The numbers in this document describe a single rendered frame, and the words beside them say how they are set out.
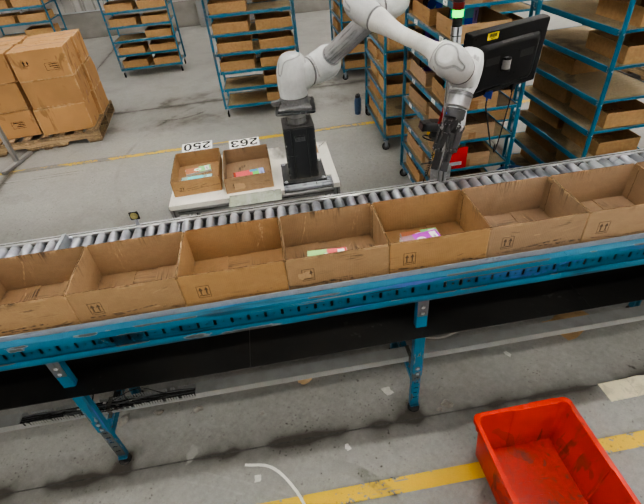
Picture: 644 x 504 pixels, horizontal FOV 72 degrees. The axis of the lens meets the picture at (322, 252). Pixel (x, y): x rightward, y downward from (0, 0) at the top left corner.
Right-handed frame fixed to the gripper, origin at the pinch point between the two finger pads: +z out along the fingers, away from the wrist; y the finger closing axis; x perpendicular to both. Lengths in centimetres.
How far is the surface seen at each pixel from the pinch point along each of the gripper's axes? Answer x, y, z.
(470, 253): -16.2, -12.7, 31.0
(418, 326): -10, -3, 67
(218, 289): 72, 12, 64
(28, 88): 218, 452, 15
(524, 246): -36.4, -18.2, 23.7
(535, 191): -55, 2, 2
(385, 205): 8.0, 17.8, 22.1
